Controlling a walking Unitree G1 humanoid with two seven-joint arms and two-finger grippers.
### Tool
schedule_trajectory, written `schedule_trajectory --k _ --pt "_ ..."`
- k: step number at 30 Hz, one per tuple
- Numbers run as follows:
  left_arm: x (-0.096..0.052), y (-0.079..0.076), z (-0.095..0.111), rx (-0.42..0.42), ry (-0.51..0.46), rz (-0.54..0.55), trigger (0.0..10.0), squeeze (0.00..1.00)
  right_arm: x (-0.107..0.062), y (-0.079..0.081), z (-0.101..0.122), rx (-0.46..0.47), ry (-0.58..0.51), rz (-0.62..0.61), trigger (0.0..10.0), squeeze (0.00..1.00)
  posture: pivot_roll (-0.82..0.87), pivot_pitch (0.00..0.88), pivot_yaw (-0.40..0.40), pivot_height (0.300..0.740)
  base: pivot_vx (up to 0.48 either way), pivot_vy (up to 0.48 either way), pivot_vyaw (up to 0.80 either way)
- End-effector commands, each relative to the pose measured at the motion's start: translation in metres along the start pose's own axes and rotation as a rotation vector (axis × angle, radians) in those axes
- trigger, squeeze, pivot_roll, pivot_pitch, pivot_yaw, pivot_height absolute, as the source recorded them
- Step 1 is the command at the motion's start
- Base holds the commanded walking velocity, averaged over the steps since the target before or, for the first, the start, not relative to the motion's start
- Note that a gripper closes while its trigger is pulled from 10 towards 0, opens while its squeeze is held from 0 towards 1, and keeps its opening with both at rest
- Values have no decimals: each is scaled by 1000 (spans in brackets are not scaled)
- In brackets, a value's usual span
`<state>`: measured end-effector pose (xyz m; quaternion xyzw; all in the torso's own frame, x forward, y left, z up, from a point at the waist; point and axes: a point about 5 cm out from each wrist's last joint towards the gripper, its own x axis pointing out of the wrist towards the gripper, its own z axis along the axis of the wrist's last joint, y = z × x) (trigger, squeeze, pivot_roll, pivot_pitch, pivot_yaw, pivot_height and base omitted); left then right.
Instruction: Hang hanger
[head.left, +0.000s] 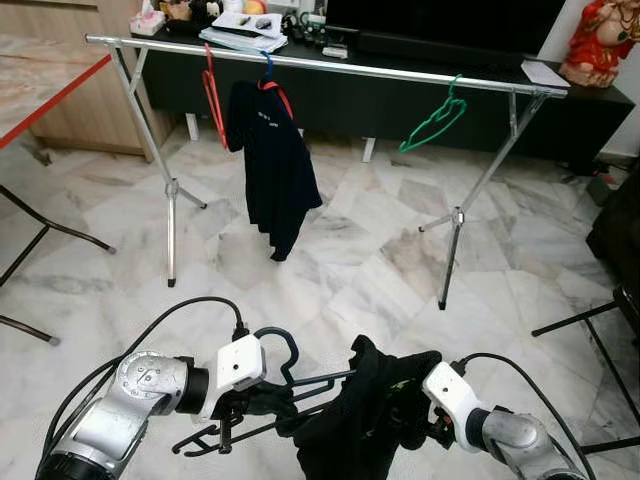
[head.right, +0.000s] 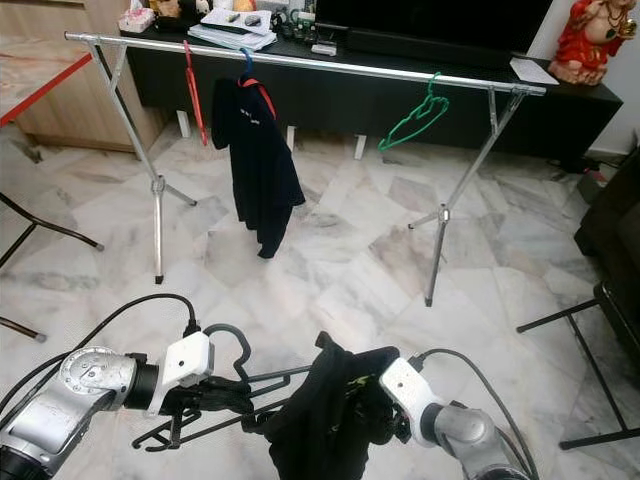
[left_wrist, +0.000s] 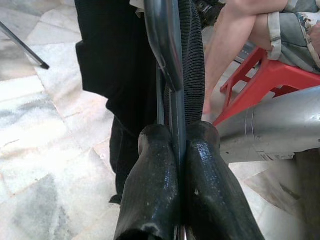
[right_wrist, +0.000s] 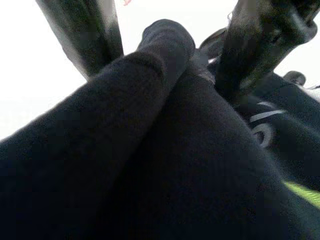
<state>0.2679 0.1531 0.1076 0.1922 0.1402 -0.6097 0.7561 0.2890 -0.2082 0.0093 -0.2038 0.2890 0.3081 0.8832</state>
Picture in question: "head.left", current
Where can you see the orange round ornament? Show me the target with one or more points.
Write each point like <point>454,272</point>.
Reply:
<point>255,6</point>

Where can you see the black TV cabinet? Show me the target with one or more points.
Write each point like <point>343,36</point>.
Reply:
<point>350,110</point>

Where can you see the navy shirt with red collar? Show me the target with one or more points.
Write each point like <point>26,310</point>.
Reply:
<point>270,160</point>

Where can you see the black shirt green logo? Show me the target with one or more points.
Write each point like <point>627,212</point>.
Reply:
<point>360,420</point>

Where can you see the red edged folding table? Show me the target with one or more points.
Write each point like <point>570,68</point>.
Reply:
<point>25,90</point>

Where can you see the brown plush toy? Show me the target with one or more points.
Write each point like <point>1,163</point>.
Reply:
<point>174,10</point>

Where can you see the green plastic hanger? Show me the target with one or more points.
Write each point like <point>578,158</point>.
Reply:
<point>430,127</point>

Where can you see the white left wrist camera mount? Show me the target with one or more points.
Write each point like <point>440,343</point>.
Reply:
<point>238,365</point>

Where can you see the blue hanger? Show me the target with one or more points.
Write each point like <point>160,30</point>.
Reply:
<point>267,70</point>

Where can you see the black and white plush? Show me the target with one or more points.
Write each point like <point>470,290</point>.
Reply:
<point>205,10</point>

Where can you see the small silver box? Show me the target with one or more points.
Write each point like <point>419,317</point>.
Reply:
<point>335,50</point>

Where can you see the stack of papers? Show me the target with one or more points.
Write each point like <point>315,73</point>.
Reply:
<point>242,38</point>

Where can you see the light wooden cabinet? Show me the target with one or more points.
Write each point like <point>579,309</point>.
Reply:
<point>60,18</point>

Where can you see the white paper sheet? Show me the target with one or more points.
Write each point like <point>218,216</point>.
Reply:
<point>545,73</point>

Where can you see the red and gold statue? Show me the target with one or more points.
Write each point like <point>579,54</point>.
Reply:
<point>598,45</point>

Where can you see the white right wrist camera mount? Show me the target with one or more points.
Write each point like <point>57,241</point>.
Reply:
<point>450,395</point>

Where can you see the black soundbar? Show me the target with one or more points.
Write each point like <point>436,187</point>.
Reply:
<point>450,50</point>

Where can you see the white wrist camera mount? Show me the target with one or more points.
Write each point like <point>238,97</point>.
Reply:
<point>450,395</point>
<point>238,365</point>

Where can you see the tissue box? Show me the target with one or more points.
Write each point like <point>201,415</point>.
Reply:
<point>147,22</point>

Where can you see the black plastic hanger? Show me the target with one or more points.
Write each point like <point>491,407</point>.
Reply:
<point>275,330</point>

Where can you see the black flat television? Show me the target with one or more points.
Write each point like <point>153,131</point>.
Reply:
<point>445,22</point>

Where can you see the silver metal clothes rack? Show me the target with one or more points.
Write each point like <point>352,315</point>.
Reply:
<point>350,67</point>

